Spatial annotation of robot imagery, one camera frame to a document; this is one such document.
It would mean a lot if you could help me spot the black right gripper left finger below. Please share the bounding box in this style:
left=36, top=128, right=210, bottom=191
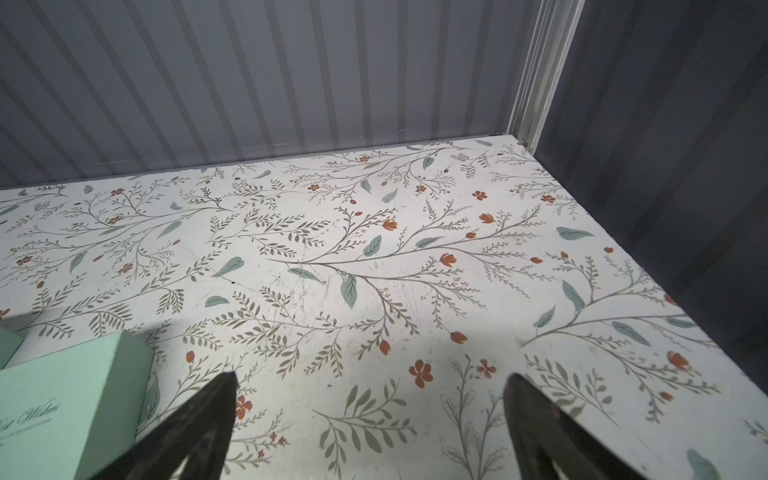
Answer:
left=93, top=372, right=238, bottom=479

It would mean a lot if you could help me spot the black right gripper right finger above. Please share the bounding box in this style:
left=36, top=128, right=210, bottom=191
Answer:
left=503, top=373, right=643, bottom=479

